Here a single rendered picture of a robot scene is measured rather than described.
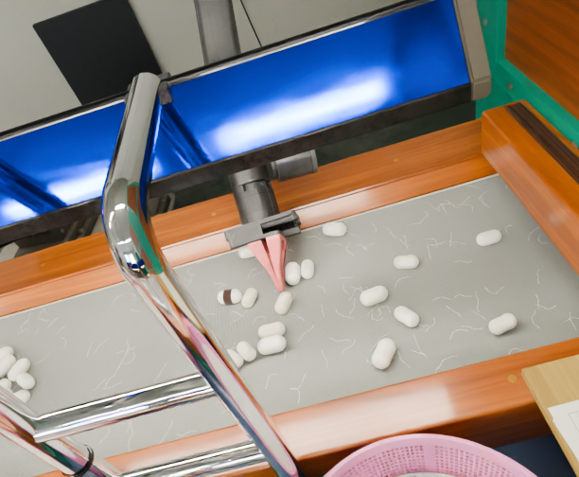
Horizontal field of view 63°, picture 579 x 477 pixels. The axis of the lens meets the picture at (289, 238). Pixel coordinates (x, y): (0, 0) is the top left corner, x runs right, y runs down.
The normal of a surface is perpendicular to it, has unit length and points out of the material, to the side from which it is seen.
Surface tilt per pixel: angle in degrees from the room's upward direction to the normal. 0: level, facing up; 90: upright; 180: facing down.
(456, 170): 45
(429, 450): 72
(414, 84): 58
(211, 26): 41
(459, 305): 0
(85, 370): 0
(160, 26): 90
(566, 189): 0
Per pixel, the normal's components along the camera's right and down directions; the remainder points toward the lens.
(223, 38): 0.12, -0.15
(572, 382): -0.26, -0.69
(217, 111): -0.03, 0.20
